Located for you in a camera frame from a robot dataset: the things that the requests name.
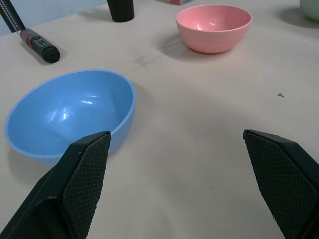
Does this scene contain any blue plastic bowl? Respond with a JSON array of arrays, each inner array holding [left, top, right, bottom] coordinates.
[[4, 69, 137, 166]]

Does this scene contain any black cup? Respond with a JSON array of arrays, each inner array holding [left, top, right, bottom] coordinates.
[[107, 0, 135, 23]]

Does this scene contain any black racket handle red band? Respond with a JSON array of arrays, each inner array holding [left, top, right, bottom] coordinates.
[[0, 0, 61, 64]]

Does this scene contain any pink plastic bowl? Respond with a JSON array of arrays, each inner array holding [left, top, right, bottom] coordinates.
[[175, 4, 253, 54]]

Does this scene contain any pale green plastic bowl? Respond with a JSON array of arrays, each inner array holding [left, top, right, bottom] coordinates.
[[299, 0, 319, 21]]

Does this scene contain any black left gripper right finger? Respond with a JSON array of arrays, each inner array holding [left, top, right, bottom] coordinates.
[[243, 129, 319, 239]]

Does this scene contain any pink and yellow box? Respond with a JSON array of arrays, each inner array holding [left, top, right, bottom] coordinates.
[[156, 0, 194, 6]]

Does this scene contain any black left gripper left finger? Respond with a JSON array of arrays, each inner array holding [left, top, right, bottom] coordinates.
[[0, 131, 112, 239]]

